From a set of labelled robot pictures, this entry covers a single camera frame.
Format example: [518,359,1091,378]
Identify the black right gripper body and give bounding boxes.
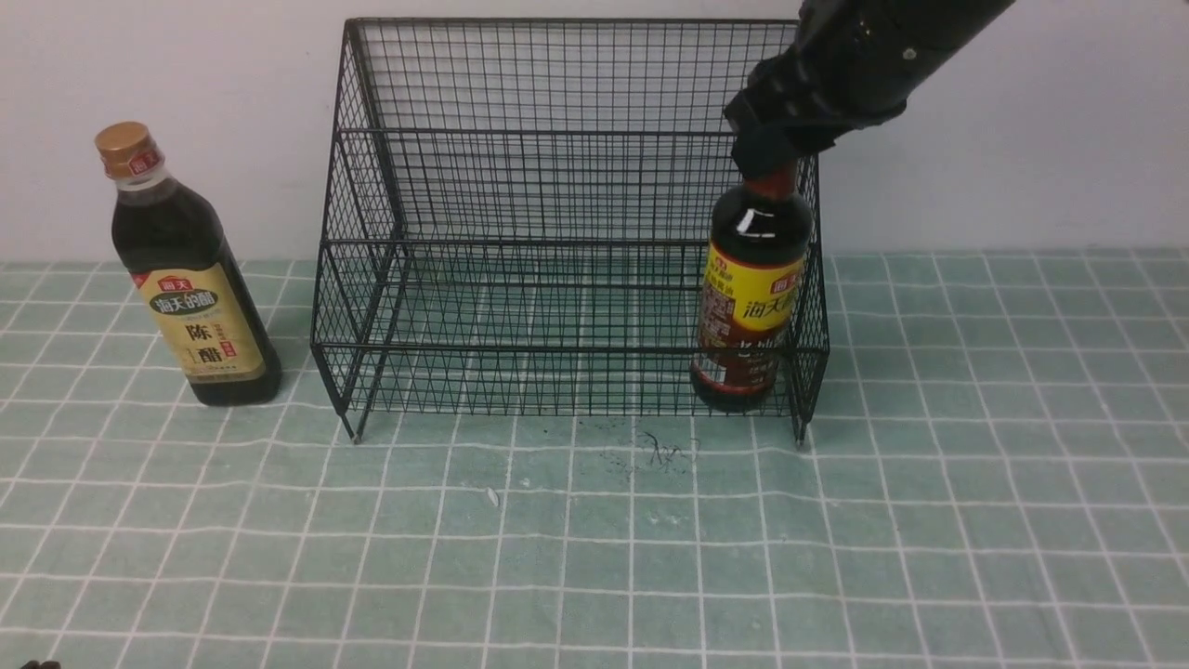
[723,1,1008,179]

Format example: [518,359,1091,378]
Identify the soy sauce bottle yellow label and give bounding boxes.
[688,162,814,414]

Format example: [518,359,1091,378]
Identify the vinegar bottle with beige label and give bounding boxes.
[94,120,283,408]

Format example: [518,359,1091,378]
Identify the green checkered tablecloth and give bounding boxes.
[4,250,1185,668]

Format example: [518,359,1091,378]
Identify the black wire mesh shelf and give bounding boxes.
[310,18,797,441]

